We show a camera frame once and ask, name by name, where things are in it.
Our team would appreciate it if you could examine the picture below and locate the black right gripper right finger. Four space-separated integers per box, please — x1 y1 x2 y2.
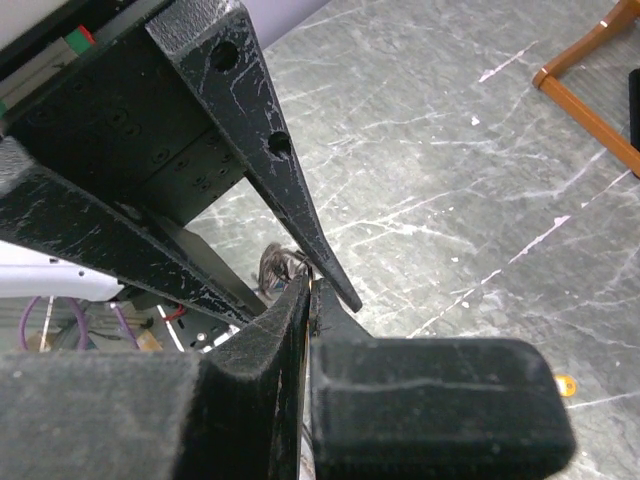
310 280 577 479

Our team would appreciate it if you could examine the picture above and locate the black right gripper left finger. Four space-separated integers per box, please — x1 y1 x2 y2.
1 274 310 479

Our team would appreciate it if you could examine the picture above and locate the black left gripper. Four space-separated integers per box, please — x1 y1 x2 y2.
1 1 362 328

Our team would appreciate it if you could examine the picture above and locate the large keyring with keys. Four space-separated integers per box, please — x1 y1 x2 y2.
252 242 314 302

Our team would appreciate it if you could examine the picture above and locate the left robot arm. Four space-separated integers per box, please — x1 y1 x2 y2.
1 1 362 326

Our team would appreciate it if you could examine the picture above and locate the yellow tagged key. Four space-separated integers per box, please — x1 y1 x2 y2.
554 375 577 398

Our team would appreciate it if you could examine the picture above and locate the wooden three-tier shelf rack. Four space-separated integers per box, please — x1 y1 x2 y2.
532 1 639 176

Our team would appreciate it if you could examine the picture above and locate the black stapler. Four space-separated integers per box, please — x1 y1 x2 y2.
628 69 640 150

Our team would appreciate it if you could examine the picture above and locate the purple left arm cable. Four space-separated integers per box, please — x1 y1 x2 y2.
19 295 141 351

